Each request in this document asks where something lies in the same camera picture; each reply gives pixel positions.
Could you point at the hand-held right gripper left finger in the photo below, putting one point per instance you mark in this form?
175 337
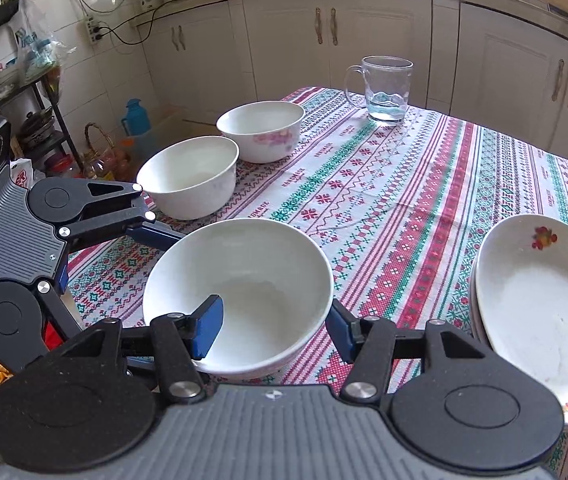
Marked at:
208 327

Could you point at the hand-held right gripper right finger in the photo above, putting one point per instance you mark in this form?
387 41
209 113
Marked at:
341 330

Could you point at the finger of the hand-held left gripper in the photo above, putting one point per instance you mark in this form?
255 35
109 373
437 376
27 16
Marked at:
159 238
61 312

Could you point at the small plain white bowl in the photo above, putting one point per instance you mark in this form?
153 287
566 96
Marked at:
264 270

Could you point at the large white fruit-print plate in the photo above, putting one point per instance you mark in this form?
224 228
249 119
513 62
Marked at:
539 310

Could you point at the wide plain white bowl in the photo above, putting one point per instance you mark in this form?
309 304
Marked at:
188 180

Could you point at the wicker basket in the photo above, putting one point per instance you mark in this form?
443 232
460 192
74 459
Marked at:
101 155

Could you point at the black cooking pot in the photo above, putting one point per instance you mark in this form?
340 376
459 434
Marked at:
33 127

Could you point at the blue thermos flask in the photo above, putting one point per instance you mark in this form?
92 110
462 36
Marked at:
135 117

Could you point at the patterned red green tablecloth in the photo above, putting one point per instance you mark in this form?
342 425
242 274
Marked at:
389 200

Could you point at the white bowl with pink flowers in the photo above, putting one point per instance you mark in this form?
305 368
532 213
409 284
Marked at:
264 130

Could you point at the clear plastic bag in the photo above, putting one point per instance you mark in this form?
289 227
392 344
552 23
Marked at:
38 45

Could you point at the white power strip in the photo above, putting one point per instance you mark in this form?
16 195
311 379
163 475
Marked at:
93 29

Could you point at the clear glass mug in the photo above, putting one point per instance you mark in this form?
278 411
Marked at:
389 107

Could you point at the cream kitchen cabinets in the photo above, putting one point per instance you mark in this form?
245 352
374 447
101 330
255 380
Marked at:
389 40

